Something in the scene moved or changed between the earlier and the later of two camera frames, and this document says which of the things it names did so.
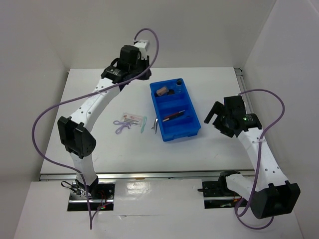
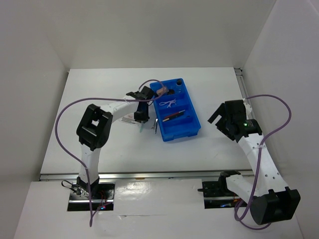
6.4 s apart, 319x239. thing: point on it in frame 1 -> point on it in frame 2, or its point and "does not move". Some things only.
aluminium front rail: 140,175 does not move
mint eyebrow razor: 144,122 does not move
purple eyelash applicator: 118,130 -> 170,102
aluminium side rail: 239,73 does not move
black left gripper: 145,75 -> 145,117
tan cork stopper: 162,90 does not move
